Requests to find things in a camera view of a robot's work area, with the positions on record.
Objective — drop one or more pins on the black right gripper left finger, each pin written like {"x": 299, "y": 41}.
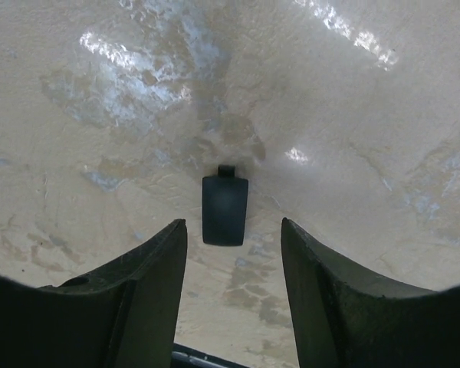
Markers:
{"x": 121, "y": 314}

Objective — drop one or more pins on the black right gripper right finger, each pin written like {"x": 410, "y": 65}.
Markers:
{"x": 346, "y": 315}

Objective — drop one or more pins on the black battery cover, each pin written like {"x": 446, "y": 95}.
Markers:
{"x": 224, "y": 207}

